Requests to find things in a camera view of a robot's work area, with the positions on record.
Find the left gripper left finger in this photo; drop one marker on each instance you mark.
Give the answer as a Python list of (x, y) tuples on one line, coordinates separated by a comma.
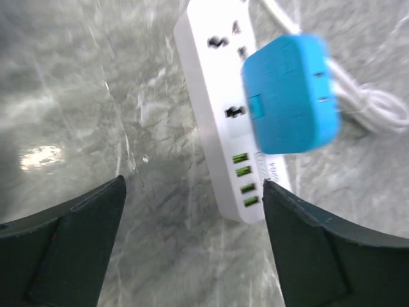
[(59, 256)]

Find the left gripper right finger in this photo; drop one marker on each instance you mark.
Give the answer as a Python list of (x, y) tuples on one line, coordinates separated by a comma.
[(325, 260)]

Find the blue plug adapter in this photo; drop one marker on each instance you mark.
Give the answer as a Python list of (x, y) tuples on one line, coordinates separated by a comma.
[(288, 87)]

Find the white power strip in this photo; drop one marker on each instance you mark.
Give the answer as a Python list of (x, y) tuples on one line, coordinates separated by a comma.
[(213, 39)]

